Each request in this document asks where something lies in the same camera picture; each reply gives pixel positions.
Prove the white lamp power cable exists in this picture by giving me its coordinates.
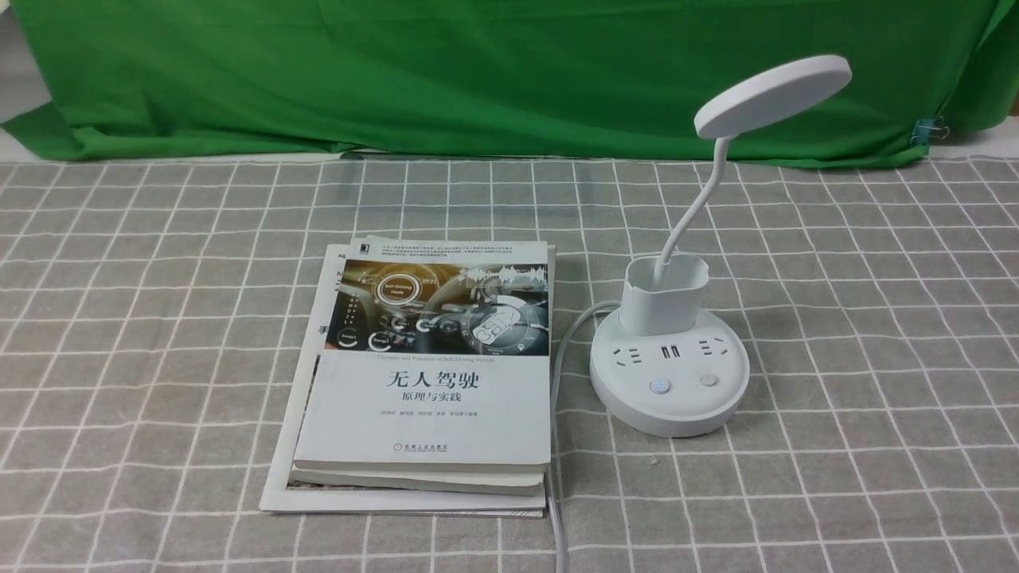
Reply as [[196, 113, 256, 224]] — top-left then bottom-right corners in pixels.
[[547, 300, 621, 573]]

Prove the bottom large white book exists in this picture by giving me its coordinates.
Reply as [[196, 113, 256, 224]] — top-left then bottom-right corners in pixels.
[[259, 244, 547, 518]]

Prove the blue binder clip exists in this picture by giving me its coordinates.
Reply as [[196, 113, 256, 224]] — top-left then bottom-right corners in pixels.
[[909, 116, 951, 146]]

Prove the green backdrop cloth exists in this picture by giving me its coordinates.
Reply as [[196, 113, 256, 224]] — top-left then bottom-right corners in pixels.
[[3, 1, 1017, 168]]

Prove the top book self-driving cover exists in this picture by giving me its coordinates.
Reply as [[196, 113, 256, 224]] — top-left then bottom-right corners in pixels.
[[293, 236, 552, 474]]

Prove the middle white paperback book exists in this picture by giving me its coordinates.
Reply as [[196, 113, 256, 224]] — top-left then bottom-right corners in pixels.
[[288, 244, 557, 497]]

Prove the white desk lamp with sockets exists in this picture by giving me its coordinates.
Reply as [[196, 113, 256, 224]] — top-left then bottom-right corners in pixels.
[[589, 54, 853, 439]]

